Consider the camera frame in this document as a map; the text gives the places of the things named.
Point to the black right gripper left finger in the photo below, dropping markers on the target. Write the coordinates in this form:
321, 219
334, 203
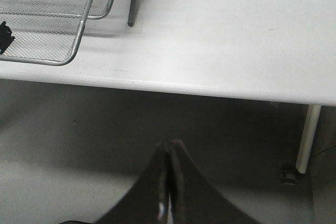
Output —
147, 201

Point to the red emergency stop button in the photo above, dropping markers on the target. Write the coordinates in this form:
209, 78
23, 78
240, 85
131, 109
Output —
6, 37

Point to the white table leg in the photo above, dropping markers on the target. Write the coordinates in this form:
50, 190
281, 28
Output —
307, 138

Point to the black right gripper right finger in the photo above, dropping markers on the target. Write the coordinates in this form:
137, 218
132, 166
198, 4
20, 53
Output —
193, 198

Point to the black caster wheel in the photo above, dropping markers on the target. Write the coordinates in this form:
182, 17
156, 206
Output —
289, 174

